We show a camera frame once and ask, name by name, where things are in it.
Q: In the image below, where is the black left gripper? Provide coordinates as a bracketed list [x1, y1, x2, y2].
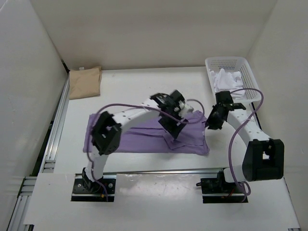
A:
[157, 107, 188, 139]

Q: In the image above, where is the purple t shirt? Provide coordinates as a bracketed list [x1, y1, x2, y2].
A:
[82, 111, 210, 156]

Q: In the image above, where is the beige t shirt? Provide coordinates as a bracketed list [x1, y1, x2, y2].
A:
[69, 66, 102, 100]

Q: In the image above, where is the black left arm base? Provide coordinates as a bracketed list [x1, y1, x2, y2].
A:
[71, 171, 116, 203]

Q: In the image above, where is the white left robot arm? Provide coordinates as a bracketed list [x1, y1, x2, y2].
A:
[82, 91, 193, 193]

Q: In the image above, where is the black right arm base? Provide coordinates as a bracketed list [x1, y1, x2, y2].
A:
[196, 171, 248, 204]

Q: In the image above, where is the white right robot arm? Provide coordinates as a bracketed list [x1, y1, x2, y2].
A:
[204, 103, 284, 193]

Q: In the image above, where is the white crumpled cloth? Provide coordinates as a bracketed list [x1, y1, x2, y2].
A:
[210, 68, 245, 99]

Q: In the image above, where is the white plastic basket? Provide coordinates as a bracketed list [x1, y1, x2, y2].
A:
[205, 56, 261, 104]

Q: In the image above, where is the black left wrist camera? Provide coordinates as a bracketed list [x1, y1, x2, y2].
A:
[150, 90, 194, 120]

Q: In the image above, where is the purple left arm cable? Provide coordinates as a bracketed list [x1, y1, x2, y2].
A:
[86, 98, 205, 200]

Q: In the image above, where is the aluminium table edge rail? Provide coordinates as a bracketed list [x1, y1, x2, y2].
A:
[7, 69, 275, 231]

